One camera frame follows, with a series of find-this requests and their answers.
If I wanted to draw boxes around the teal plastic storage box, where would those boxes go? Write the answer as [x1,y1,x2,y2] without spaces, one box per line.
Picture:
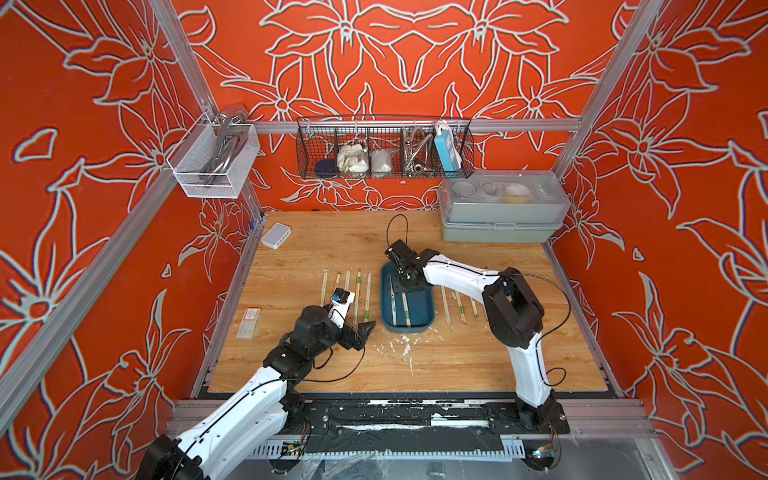
[380,263,436,334]

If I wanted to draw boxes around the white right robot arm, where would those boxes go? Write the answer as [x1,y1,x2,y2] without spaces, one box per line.
[385,240,565,433]

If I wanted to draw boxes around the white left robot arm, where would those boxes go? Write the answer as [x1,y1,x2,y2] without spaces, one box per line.
[136,300,376,479]

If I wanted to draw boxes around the light blue box in basket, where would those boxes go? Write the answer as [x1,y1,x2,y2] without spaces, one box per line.
[434,120,461,172]

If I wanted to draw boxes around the small clear plastic case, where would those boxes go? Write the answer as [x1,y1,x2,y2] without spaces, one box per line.
[236,307,262,340]

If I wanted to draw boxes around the grey lidded plastic container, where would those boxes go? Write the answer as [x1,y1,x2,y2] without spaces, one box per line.
[438,170,571,244]

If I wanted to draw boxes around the white crumpled bag in basket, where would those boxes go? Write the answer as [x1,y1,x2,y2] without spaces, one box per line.
[336,143,370,177]

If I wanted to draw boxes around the metal tongs in bin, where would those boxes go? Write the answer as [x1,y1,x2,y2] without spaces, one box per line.
[199,110,248,185]

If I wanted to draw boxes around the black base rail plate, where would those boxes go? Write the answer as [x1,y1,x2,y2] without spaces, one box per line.
[283,392,571,453]

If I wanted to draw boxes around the white network switch box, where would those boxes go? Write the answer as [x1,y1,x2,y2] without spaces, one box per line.
[261,222,292,250]

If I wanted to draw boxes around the metal ring in basket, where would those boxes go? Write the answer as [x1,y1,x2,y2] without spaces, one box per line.
[403,125,434,176]

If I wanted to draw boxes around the black wire wall basket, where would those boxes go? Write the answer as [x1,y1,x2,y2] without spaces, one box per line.
[296,115,475,180]

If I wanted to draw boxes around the clear plastic wall bin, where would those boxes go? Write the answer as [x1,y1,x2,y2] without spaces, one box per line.
[167,118,261,199]

